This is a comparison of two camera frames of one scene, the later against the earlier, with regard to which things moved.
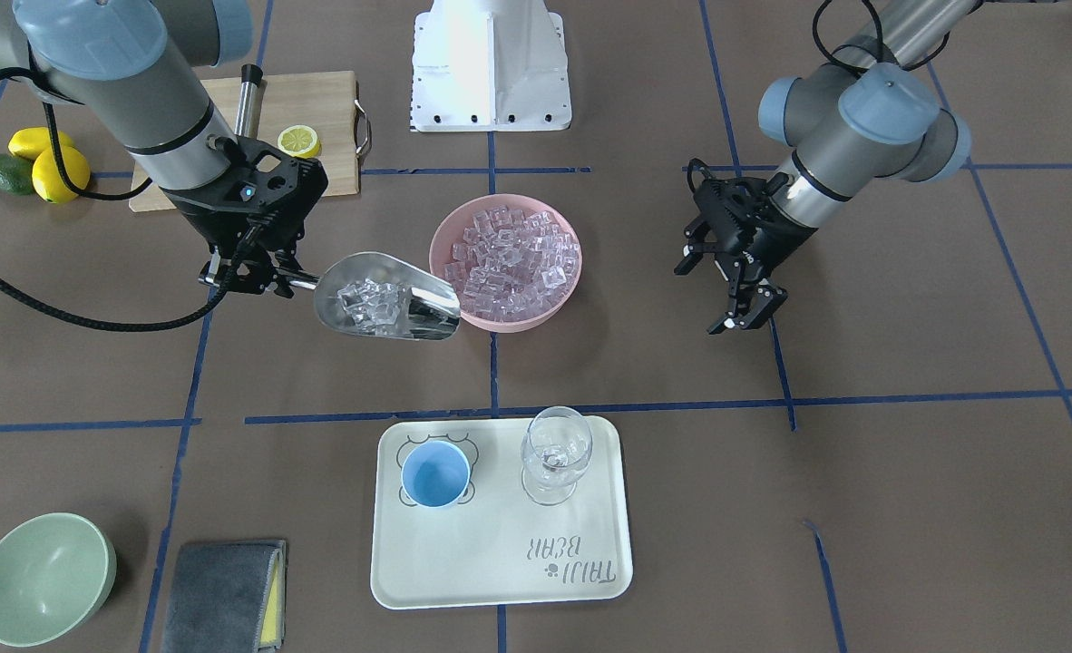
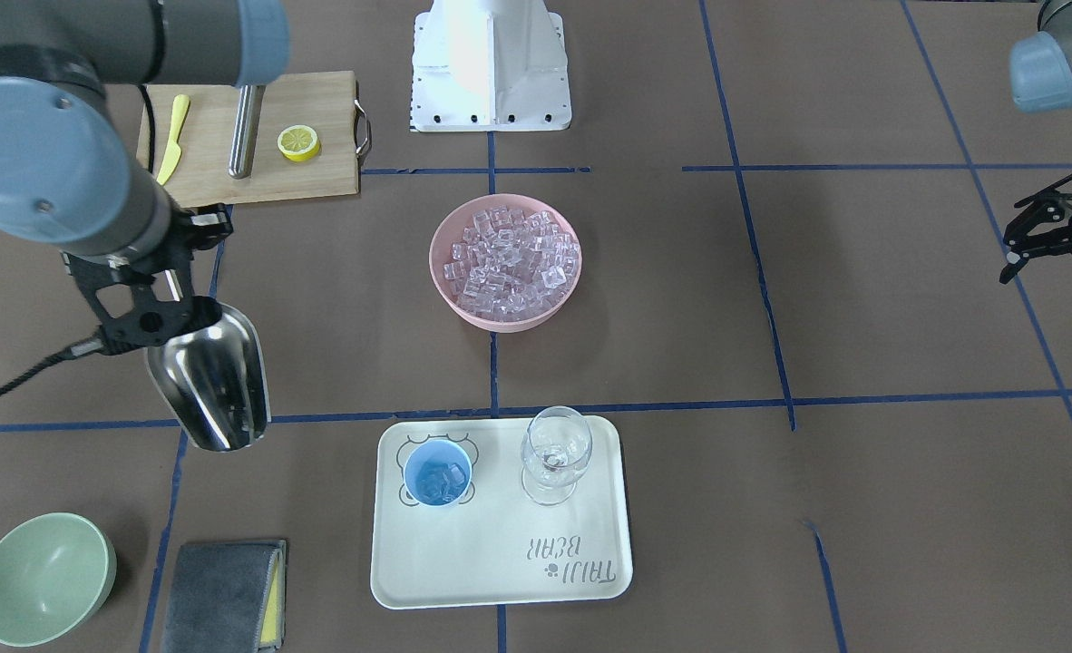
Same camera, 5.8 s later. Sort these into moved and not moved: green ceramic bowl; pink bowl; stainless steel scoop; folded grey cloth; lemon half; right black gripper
Moved: stainless steel scoop; right black gripper
Not moved: pink bowl; folded grey cloth; lemon half; green ceramic bowl
